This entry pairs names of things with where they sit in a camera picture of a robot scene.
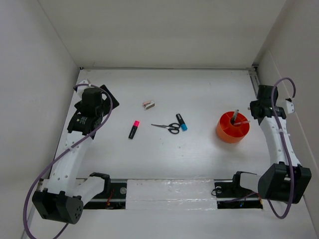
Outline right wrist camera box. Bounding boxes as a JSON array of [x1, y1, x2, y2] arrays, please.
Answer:
[[285, 98, 295, 114]]

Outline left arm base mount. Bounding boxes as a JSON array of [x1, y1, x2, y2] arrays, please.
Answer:
[[84, 172, 127, 210]]

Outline orange round pen holder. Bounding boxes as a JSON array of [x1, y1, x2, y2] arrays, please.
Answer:
[[216, 111, 250, 143]]

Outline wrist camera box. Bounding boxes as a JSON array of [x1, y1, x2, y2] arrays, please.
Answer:
[[73, 79, 91, 98], [285, 98, 295, 114]]

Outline black handled scissors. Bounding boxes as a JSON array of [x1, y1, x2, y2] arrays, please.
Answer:
[[152, 122, 180, 134]]

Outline aluminium rail right side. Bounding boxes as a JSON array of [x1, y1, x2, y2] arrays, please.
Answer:
[[247, 65, 260, 96]]

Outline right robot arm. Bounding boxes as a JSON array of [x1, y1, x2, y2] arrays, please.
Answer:
[[230, 85, 312, 204]]

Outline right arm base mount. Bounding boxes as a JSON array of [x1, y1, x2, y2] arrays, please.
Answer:
[[211, 171, 263, 210]]

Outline blue and black highlighter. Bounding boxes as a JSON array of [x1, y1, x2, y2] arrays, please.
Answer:
[[176, 114, 187, 131]]

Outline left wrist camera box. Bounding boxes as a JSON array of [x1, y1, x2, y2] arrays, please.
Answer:
[[73, 79, 91, 98]]

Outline pink and black highlighter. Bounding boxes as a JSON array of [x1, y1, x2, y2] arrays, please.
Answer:
[[128, 120, 140, 139]]

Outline black ink clear pen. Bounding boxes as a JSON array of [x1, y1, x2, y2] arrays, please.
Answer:
[[231, 110, 239, 125]]

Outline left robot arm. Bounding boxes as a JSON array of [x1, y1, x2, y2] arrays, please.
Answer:
[[32, 80, 119, 225]]

